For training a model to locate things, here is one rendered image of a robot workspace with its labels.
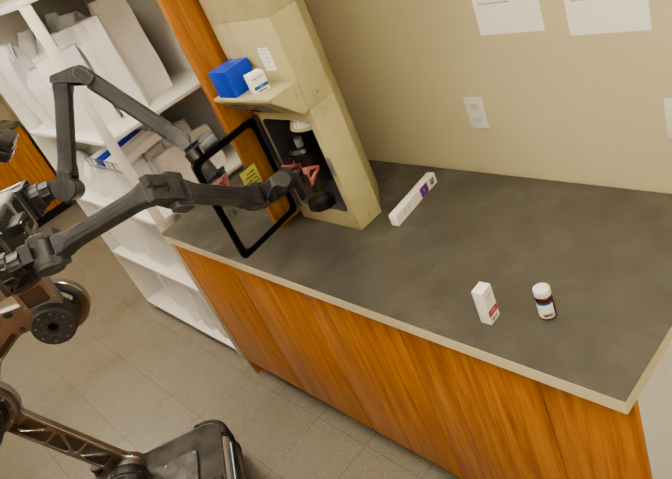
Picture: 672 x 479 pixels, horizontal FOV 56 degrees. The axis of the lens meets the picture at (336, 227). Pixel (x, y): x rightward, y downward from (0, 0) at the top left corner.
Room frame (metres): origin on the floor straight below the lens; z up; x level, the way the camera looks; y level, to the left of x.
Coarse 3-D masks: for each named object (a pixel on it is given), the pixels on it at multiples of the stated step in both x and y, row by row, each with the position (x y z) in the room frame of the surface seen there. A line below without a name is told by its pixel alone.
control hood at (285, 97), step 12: (276, 84) 1.91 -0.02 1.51; (288, 84) 1.86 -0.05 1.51; (240, 96) 1.95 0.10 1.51; (252, 96) 1.90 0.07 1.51; (264, 96) 1.85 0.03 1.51; (276, 96) 1.81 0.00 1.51; (288, 96) 1.83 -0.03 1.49; (300, 96) 1.85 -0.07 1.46; (276, 108) 1.86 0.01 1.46; (288, 108) 1.82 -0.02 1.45; (300, 108) 1.84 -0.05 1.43
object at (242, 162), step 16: (240, 144) 2.04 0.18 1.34; (256, 144) 2.08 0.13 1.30; (208, 160) 1.95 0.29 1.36; (224, 160) 1.99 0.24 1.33; (240, 160) 2.02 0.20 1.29; (256, 160) 2.06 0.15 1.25; (208, 176) 1.94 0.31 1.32; (224, 176) 1.97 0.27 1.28; (240, 176) 2.00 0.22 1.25; (256, 176) 2.04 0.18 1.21; (224, 208) 1.93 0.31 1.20; (272, 208) 2.04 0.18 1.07; (288, 208) 2.08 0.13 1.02; (240, 224) 1.95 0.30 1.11; (256, 224) 1.98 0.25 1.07; (272, 224) 2.02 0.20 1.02; (240, 240) 1.93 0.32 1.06; (256, 240) 1.96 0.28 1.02
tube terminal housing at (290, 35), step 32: (224, 32) 2.07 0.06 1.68; (256, 32) 1.93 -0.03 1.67; (288, 32) 1.88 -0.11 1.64; (256, 64) 1.99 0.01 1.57; (288, 64) 1.86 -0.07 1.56; (320, 64) 1.91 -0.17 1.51; (320, 96) 1.88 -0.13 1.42; (320, 128) 1.86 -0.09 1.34; (352, 128) 2.03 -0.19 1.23; (352, 160) 1.90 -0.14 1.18; (352, 192) 1.87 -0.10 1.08; (352, 224) 1.89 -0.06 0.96
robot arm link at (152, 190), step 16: (144, 176) 1.57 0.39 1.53; (160, 176) 1.60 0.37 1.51; (176, 176) 1.64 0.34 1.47; (128, 192) 1.57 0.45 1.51; (144, 192) 1.54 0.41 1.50; (160, 192) 1.55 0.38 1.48; (176, 192) 1.59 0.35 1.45; (112, 208) 1.56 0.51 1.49; (128, 208) 1.55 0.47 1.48; (144, 208) 1.56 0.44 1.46; (80, 224) 1.58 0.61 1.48; (96, 224) 1.56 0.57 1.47; (112, 224) 1.57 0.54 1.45; (32, 240) 1.61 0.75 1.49; (64, 240) 1.58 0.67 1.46; (80, 240) 1.57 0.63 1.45; (48, 256) 1.57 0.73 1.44; (64, 256) 1.57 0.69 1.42; (48, 272) 1.58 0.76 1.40
